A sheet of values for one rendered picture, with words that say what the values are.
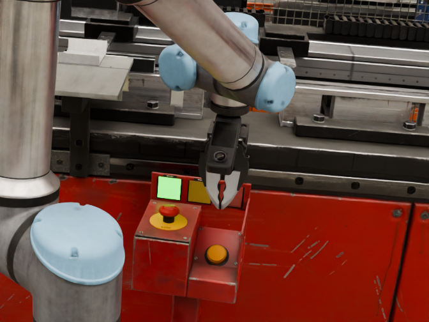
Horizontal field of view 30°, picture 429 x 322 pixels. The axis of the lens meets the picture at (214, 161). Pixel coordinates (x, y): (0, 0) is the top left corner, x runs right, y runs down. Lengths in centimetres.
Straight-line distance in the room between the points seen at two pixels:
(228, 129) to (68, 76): 39
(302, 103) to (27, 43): 89
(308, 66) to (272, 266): 53
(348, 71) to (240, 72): 93
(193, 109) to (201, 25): 75
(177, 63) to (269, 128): 57
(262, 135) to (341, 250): 31
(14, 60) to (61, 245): 24
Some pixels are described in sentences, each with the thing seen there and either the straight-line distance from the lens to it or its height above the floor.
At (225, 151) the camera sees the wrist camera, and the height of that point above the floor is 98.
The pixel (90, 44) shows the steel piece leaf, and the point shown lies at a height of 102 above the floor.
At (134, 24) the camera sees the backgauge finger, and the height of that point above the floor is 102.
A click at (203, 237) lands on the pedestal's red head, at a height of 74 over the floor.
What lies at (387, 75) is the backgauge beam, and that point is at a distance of 207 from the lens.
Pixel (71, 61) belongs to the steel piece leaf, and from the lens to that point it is 171.
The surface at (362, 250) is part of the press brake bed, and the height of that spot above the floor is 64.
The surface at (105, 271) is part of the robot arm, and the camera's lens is 102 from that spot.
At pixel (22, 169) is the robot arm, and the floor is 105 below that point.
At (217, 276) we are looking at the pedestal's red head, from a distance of 152.
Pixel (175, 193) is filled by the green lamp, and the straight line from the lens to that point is 160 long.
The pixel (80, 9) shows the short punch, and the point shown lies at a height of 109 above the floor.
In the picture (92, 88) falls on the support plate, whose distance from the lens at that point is 156.
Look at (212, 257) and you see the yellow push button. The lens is 155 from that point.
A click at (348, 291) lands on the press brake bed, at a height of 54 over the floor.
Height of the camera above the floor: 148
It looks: 23 degrees down
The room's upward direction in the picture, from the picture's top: 5 degrees clockwise
